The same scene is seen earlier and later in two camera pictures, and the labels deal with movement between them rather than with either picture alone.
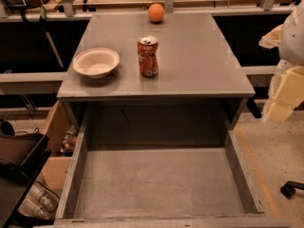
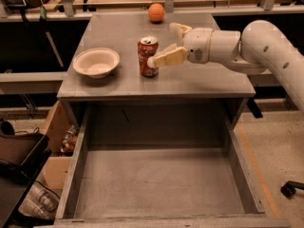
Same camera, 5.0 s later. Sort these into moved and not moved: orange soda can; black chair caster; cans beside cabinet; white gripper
Moved: white gripper
Not moved: orange soda can; black chair caster; cans beside cabinet
